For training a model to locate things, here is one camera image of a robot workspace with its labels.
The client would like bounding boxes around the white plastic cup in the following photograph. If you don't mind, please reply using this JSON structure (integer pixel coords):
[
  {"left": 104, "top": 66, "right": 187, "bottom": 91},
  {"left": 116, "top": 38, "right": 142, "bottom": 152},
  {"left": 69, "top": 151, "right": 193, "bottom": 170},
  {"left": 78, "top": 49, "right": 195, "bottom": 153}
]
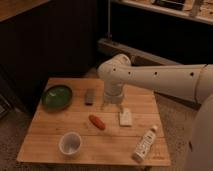
[{"left": 58, "top": 132, "right": 82, "bottom": 156}]

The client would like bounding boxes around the white rectangular box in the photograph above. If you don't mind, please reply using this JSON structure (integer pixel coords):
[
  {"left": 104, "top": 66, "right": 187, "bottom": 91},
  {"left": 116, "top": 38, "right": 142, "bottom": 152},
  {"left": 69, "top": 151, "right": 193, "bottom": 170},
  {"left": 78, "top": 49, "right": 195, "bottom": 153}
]
[{"left": 119, "top": 108, "right": 132, "bottom": 126}]

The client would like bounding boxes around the white plastic bottle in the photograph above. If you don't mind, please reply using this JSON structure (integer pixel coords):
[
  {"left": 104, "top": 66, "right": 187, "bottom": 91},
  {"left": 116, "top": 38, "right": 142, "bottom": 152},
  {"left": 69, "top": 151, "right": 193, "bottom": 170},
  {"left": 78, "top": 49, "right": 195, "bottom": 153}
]
[{"left": 132, "top": 125, "right": 158, "bottom": 163}]

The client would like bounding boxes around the dark rectangular block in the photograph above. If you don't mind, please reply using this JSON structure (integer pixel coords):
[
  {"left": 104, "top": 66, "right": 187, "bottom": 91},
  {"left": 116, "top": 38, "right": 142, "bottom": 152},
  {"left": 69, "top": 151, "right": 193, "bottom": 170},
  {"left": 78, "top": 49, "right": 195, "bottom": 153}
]
[{"left": 85, "top": 89, "right": 94, "bottom": 105}]

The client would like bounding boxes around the red oblong object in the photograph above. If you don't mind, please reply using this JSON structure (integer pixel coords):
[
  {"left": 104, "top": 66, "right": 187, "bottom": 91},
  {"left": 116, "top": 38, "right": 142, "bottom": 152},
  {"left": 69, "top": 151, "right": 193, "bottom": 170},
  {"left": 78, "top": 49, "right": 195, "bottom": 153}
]
[{"left": 89, "top": 115, "right": 105, "bottom": 130}]

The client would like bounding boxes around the green bowl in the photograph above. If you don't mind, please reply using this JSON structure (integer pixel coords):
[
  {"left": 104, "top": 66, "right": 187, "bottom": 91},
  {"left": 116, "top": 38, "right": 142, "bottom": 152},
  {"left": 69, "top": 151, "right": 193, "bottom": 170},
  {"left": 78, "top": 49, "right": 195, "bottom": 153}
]
[{"left": 41, "top": 85, "right": 73, "bottom": 111}]

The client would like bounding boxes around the vertical metal pole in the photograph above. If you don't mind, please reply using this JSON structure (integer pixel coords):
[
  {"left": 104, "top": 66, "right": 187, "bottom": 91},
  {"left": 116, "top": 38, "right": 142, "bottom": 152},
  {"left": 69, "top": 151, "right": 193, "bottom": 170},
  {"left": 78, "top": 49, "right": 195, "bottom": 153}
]
[{"left": 107, "top": 0, "right": 111, "bottom": 40}]

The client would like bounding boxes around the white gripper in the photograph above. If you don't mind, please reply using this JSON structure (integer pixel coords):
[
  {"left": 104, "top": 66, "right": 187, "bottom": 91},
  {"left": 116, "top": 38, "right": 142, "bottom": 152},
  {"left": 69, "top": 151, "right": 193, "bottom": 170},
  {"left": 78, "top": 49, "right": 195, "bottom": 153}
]
[{"left": 101, "top": 94, "right": 124, "bottom": 113}]

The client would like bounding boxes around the wooden shelf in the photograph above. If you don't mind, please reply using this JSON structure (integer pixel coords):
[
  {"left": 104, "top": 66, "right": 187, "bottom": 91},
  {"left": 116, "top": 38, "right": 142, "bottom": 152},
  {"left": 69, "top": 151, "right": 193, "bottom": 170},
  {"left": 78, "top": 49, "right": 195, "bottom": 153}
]
[{"left": 112, "top": 0, "right": 213, "bottom": 25}]

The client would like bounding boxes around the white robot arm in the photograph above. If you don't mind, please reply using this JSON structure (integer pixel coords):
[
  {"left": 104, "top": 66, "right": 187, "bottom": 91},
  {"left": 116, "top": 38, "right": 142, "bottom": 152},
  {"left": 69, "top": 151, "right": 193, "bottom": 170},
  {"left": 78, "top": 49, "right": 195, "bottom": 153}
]
[{"left": 98, "top": 54, "right": 213, "bottom": 171}]

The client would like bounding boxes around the grey metal beam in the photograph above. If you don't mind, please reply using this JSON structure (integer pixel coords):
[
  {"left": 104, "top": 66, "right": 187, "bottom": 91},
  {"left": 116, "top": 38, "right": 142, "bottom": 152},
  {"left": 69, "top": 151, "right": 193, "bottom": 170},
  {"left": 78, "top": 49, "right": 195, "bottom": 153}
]
[{"left": 98, "top": 38, "right": 178, "bottom": 65}]

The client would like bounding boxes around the wooden table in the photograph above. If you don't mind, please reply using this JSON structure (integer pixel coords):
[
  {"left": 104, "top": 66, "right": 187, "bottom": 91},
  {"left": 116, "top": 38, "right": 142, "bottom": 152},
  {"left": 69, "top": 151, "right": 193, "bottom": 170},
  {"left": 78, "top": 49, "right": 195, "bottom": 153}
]
[{"left": 17, "top": 78, "right": 171, "bottom": 166}]

